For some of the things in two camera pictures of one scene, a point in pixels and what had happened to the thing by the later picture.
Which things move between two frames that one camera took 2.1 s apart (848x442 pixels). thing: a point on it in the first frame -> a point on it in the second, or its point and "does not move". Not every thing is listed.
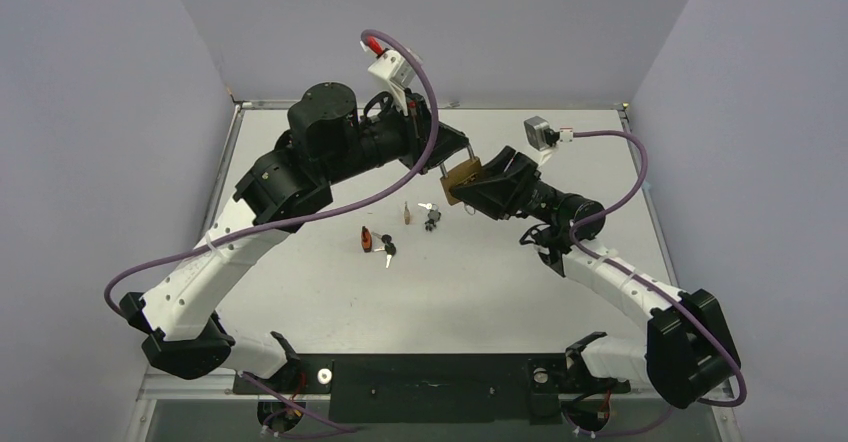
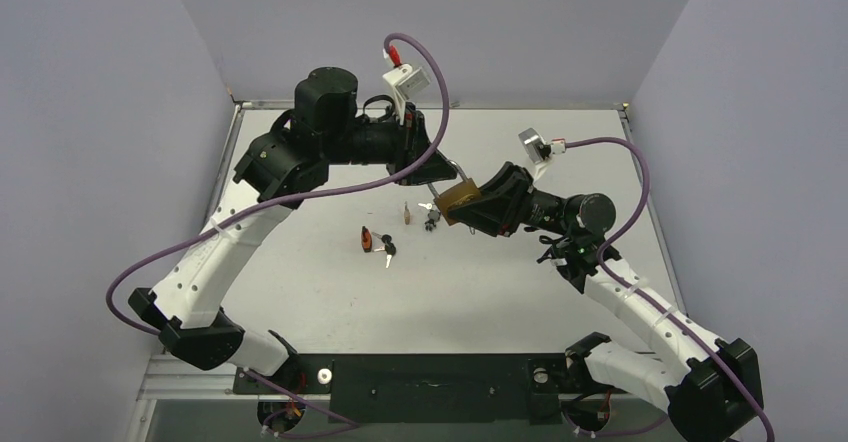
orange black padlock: (366, 238) does not move
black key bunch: (389, 247) does not move
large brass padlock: (473, 168) -> (464, 190)
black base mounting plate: (435, 388) does not move
